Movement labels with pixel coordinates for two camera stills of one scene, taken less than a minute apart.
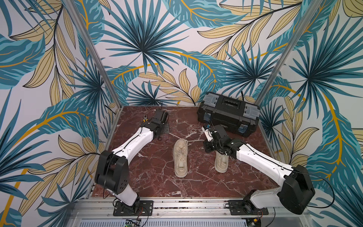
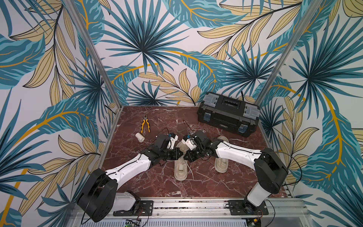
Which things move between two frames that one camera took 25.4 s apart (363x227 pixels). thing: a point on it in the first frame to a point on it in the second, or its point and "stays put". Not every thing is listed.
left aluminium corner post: x=94 y=53 stays put
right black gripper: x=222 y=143 to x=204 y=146
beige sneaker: x=180 y=152 stays put
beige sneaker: x=221 y=161 stays put
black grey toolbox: x=235 y=116 stays put
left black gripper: x=163 y=132 to x=176 y=156
